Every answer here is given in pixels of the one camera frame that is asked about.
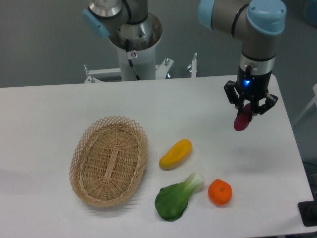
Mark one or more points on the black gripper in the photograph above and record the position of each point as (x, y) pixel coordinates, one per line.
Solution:
(252, 83)

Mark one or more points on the purple sweet potato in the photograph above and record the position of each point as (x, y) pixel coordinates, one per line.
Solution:
(241, 120)

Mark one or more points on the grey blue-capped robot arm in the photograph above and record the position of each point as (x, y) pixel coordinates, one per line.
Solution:
(257, 23)

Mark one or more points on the yellow mango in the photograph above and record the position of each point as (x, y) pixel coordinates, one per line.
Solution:
(176, 155)

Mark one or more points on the orange tangerine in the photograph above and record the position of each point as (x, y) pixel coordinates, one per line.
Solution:
(220, 192)

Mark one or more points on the black device at table edge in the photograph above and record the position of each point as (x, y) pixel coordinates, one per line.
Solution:
(308, 212)

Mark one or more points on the green bok choy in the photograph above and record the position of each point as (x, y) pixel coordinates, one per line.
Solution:
(172, 201)

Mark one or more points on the oval woven wicker basket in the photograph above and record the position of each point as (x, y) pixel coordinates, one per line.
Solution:
(109, 161)

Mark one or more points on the white frame at right edge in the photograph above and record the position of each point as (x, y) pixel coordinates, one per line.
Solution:
(309, 109)

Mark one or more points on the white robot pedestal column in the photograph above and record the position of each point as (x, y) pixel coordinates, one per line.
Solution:
(138, 41)

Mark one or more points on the white metal base frame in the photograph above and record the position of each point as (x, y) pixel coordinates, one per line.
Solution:
(130, 72)

